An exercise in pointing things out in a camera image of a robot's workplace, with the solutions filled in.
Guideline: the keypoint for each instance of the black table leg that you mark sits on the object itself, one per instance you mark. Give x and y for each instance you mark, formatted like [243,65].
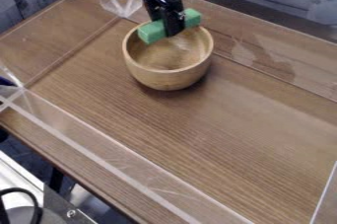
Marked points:
[56,180]

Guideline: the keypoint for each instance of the clear acrylic corner bracket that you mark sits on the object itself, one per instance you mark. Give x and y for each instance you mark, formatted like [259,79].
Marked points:
[123,8]

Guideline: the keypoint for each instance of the green rectangular block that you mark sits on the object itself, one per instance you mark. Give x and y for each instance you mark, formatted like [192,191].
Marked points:
[152,31]

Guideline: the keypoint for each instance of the light wooden bowl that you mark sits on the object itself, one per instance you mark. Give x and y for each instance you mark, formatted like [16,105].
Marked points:
[172,63]

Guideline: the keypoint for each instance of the grey metal base plate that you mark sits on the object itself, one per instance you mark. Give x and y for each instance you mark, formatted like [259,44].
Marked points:
[33,213]

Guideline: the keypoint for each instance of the clear acrylic front barrier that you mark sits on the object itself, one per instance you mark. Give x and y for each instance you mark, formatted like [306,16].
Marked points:
[152,195]

